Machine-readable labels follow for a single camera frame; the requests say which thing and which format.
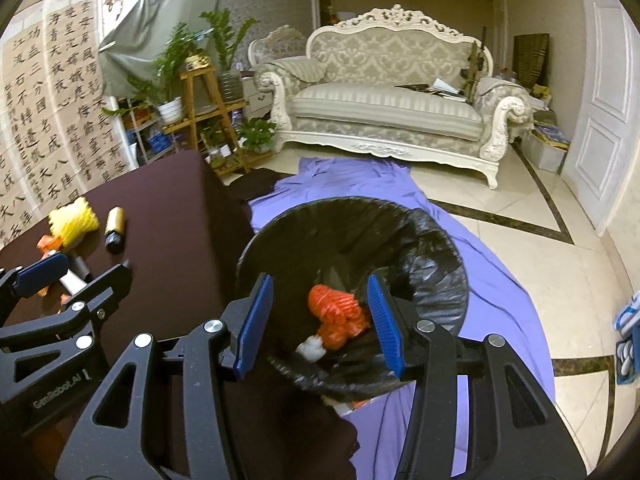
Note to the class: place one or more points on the purple floor sheet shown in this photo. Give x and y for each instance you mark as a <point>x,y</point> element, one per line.
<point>500,320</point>

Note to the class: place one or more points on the white crumpled paper ball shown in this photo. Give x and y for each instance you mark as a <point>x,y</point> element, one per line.
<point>311,349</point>

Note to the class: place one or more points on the silver metal tube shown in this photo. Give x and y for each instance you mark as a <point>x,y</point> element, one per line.
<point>71,281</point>

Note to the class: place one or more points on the striped sofa pillow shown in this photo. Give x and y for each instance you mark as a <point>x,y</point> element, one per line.
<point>300,70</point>

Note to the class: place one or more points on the camouflage long object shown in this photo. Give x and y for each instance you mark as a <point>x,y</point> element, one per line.
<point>475,67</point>

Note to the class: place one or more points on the blue white slipper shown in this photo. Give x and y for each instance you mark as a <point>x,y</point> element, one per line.
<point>626,362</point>
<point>629,312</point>

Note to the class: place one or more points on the yellow sponge cloth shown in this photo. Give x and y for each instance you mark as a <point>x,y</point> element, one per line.
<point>75,220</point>

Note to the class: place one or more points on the white panelled door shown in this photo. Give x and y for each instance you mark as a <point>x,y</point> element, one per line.
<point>605,110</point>

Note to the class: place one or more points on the books on sofa seat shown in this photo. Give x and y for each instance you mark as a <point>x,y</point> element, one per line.
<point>435,87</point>

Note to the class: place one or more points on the calligraphy wall poster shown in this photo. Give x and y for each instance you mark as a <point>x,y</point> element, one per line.
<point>55,110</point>

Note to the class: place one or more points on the small leafy potted plant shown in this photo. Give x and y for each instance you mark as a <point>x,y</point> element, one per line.
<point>257,132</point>

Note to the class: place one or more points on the orange wrapper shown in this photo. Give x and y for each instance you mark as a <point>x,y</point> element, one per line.
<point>47,244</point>

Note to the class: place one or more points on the fern in white pot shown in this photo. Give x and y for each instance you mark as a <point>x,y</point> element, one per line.
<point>172,60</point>

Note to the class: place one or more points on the white bedside cabinet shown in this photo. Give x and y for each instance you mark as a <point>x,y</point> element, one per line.
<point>257,97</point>

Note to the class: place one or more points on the blue box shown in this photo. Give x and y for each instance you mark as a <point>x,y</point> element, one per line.
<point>159,141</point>

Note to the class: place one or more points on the round bin with black bag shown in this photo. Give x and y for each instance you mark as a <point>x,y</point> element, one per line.
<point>430,260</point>

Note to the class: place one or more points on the low green potted plant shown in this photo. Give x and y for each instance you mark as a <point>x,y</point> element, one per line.
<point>125,110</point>

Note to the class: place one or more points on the dark woven panel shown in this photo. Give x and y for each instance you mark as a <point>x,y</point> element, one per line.
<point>531,57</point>

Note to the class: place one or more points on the wooden plant stand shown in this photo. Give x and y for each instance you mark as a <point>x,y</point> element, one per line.
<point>192,110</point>

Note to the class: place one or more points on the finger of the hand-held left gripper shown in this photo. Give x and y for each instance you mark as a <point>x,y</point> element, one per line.
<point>112,280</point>
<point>40,275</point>

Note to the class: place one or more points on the cream ornate armchair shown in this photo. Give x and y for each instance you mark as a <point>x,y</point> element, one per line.
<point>280,40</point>

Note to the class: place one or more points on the cream ornate sofa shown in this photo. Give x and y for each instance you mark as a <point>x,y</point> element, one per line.
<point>390,110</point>

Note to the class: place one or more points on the gold thread spool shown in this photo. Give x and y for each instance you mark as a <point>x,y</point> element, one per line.
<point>116,222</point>

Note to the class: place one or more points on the metal storage rack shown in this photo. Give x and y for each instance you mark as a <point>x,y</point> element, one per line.
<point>142,132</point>

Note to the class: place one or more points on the grey storage box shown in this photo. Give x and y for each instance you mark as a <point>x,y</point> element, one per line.
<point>545,155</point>

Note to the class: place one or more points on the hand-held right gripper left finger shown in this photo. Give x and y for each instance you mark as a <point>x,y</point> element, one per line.
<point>255,330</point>

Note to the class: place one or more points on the grey hanging curtain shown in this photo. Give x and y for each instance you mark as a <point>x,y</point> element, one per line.
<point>145,25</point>

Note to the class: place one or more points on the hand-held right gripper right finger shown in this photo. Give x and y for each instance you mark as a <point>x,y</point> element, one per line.
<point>386,330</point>

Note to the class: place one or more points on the yellow patterned flower pot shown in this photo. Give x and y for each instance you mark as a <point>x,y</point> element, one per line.
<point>196,62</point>

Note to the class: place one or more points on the tall plant in glass vase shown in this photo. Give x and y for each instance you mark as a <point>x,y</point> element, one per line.
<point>227,40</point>

